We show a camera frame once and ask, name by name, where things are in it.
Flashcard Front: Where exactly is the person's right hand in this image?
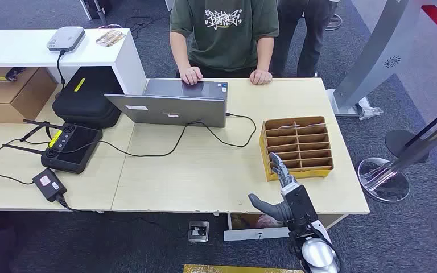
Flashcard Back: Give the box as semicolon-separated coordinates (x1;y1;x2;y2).
179;66;204;86

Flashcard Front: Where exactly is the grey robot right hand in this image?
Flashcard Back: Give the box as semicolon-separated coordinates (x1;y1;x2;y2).
248;151;298;222

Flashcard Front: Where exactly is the person's left hand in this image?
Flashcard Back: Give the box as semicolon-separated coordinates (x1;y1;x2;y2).
249;69;273;86

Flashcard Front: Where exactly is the thin patterned card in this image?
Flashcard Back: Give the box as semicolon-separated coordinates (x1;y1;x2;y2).
277;122;336;131

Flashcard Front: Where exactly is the standing person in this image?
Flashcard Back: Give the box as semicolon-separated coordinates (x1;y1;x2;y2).
270;0;341;78

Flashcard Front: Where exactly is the cardboard card organizer box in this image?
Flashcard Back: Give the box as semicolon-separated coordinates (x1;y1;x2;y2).
259;115;335;183

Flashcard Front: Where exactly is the pink plastic bag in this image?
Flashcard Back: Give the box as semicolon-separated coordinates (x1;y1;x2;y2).
255;214;284;229

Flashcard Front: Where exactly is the white drawer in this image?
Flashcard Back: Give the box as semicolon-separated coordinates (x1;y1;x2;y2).
224;213;291;242

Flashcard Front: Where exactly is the grey laptop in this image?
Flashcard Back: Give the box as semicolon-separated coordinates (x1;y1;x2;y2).
104;78;229;129

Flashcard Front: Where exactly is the gold floor mat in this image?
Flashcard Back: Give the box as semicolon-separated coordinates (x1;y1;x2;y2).
183;264;305;273

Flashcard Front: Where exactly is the metal floor socket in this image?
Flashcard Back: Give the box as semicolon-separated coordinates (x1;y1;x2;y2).
187;220;210;243

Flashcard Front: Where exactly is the stack of patterned cards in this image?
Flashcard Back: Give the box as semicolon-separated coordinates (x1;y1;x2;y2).
95;29;126;47

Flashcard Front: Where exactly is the chrome stanchion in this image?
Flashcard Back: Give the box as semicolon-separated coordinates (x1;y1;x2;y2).
357;111;437;204
325;13;344;32

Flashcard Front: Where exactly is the black carrying case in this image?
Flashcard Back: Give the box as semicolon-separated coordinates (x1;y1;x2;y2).
52;66;125;129

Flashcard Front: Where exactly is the clear plastic bag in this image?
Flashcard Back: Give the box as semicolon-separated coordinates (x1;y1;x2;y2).
355;97;384;121

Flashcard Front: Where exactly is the grey router box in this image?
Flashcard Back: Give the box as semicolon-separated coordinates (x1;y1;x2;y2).
46;26;86;53

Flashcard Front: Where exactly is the black remote controller with antennas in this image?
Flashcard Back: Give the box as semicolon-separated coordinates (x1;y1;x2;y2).
2;119;104;175

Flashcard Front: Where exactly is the black stanchion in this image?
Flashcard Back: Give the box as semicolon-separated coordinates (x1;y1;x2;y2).
385;98;437;163

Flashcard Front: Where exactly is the white desk shelf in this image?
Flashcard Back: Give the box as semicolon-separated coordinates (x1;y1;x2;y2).
0;28;147;96

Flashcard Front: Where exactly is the black power adapter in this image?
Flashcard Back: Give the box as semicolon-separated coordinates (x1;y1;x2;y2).
32;168;68;204

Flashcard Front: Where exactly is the brown cardboard box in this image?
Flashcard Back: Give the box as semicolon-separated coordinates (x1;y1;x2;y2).
0;67;58;125

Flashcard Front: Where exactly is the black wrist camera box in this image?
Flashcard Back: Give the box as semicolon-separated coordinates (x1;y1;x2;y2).
281;184;319;236

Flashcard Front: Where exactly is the black laptop cable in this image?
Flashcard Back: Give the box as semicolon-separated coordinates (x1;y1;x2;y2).
48;112;258;158

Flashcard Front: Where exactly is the white frame leg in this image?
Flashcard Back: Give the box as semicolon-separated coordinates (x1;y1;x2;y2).
79;0;109;26

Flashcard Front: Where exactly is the silver gate post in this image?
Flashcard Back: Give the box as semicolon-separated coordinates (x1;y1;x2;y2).
325;0;437;117

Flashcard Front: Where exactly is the black router cable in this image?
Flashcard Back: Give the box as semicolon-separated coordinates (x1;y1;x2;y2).
56;49;67;90

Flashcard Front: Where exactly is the black strap on box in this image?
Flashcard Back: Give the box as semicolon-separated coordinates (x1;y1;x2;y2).
4;67;27;82

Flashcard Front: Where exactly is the black adapter input cable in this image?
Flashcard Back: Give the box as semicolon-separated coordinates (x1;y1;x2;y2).
0;172;35;186

